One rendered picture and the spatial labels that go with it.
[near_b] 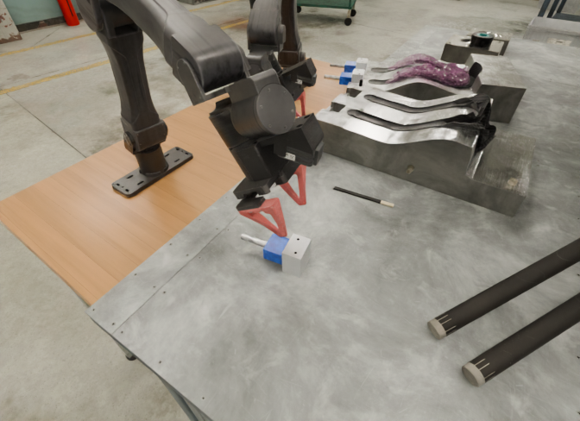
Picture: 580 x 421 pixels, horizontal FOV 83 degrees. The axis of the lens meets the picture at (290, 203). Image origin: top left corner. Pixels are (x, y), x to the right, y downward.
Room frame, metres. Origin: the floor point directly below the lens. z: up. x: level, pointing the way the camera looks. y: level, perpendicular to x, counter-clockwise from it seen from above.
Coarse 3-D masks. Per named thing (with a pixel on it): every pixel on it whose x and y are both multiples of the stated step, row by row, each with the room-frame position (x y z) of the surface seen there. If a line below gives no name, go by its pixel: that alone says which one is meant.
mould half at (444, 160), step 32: (384, 96) 0.89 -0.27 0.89; (352, 128) 0.71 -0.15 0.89; (384, 128) 0.72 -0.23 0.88; (448, 128) 0.64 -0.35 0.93; (352, 160) 0.69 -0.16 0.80; (384, 160) 0.65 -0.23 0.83; (416, 160) 0.61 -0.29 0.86; (448, 160) 0.58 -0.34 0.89; (480, 160) 0.62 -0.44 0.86; (512, 160) 0.62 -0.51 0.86; (448, 192) 0.56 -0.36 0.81; (480, 192) 0.53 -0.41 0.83; (512, 192) 0.51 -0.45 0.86
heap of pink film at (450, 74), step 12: (408, 60) 1.12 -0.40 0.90; (420, 60) 1.11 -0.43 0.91; (432, 60) 1.10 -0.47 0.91; (396, 72) 1.06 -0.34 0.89; (408, 72) 1.02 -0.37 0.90; (420, 72) 1.01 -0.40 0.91; (432, 72) 1.00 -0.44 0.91; (444, 72) 1.02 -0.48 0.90; (456, 72) 1.04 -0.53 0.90; (468, 72) 1.04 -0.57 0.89; (444, 84) 0.98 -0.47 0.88; (456, 84) 0.99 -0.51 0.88
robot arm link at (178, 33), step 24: (96, 0) 0.55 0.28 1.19; (120, 0) 0.52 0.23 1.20; (144, 0) 0.48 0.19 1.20; (168, 0) 0.49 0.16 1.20; (96, 24) 0.56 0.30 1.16; (144, 24) 0.48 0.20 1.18; (168, 24) 0.44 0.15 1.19; (192, 24) 0.46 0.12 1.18; (216, 24) 0.47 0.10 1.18; (168, 48) 0.43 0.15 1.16; (192, 48) 0.41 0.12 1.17; (216, 48) 0.42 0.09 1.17; (216, 72) 0.40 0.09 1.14; (240, 72) 0.43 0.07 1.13
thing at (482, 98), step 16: (368, 96) 0.89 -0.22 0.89; (480, 96) 0.76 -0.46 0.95; (352, 112) 0.80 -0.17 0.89; (416, 112) 0.79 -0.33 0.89; (480, 112) 0.68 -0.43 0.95; (400, 128) 0.73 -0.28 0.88; (416, 128) 0.70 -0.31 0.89; (464, 128) 0.63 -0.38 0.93; (480, 128) 0.63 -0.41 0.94; (480, 144) 0.62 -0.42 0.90
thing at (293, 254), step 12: (252, 240) 0.40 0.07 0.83; (276, 240) 0.39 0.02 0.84; (288, 240) 0.39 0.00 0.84; (300, 240) 0.38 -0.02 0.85; (264, 252) 0.37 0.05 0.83; (276, 252) 0.37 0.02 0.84; (288, 252) 0.35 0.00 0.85; (300, 252) 0.35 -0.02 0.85; (288, 264) 0.35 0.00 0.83; (300, 264) 0.34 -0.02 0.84; (300, 276) 0.34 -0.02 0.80
